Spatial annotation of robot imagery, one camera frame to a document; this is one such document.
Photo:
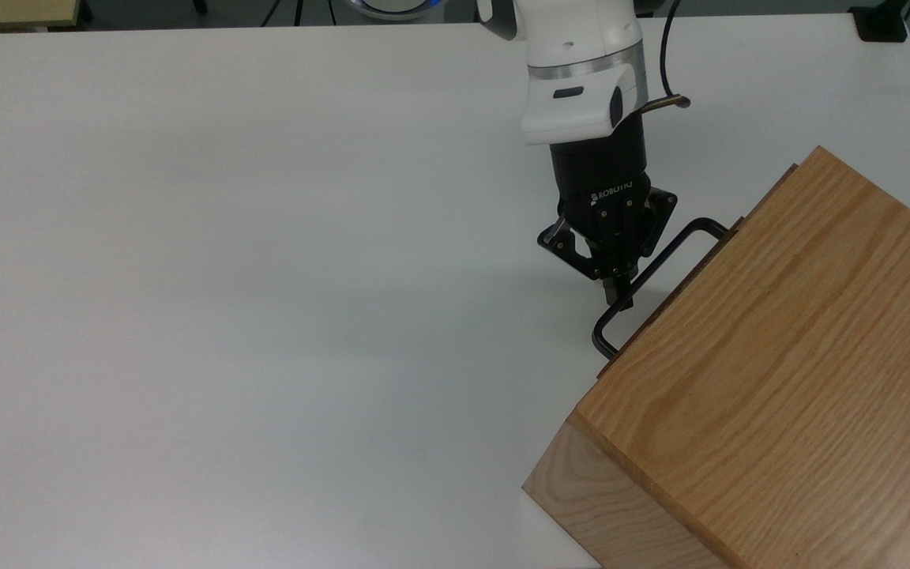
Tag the light wooden drawer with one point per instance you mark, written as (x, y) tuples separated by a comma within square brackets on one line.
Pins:
[(767, 197)]

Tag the black tripod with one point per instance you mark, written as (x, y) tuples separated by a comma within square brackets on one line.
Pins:
[(297, 9)]

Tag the black table clamp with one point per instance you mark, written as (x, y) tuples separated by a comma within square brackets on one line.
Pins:
[(881, 22)]

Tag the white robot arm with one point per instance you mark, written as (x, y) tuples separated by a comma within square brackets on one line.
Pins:
[(573, 47)]

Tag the tan wooden desk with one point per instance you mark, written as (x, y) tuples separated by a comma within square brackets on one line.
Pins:
[(13, 12)]

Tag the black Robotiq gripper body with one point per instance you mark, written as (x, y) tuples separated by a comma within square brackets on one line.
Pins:
[(601, 170)]

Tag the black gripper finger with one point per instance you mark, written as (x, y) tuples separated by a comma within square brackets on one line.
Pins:
[(660, 213), (569, 249)]

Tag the light oak wooden cabinet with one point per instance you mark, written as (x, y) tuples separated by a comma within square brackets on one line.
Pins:
[(779, 379)]

